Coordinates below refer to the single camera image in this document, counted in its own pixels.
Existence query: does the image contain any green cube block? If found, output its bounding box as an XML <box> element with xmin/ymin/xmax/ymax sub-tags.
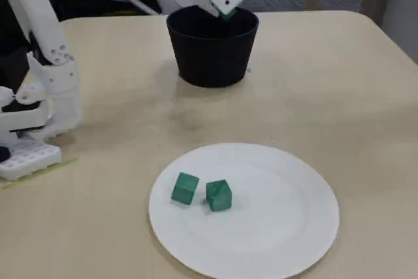
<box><xmin>217</xmin><ymin>7</ymin><xmax>238</xmax><ymax>22</ymax></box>
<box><xmin>206</xmin><ymin>179</ymin><xmax>233</xmax><ymax>212</ymax></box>
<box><xmin>171</xmin><ymin>172</ymin><xmax>200</xmax><ymax>207</ymax></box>

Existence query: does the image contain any white round plate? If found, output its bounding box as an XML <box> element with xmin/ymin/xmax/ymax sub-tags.
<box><xmin>148</xmin><ymin>142</ymin><xmax>340</xmax><ymax>279</ymax></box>

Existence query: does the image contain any black plastic cup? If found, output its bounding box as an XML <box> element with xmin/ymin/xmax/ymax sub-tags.
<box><xmin>165</xmin><ymin>6</ymin><xmax>261</xmax><ymax>89</ymax></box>

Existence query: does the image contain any yellow-green tape strip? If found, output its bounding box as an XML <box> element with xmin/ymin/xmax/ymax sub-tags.
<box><xmin>0</xmin><ymin>157</ymin><xmax>80</xmax><ymax>191</ymax></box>

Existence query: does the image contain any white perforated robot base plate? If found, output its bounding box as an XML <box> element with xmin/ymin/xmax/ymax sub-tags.
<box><xmin>0</xmin><ymin>143</ymin><xmax>63</xmax><ymax>181</ymax></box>

